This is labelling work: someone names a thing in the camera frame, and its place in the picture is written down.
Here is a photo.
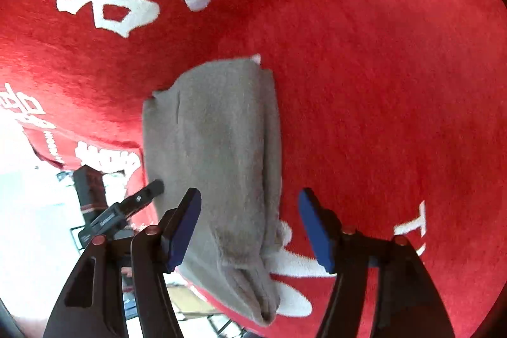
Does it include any red printed blanket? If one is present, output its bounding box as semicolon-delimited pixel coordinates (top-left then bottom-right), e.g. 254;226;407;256
0;0;507;338

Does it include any light wooden board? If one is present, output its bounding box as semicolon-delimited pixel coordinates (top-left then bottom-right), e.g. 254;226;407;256
165;283;223;320

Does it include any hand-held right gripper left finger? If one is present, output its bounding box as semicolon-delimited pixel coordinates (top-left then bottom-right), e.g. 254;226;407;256
42;188;202;338

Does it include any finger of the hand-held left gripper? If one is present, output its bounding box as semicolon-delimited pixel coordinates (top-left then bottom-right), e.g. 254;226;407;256
112;180;165;220

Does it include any grey knit sweater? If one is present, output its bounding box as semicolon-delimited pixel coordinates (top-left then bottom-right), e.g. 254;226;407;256
142;59;284;328

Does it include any person's left forearm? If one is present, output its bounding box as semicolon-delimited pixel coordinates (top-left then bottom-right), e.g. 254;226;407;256
11;315;54;338

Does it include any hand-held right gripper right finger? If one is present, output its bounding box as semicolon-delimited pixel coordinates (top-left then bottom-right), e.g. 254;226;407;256
298;188;456;338

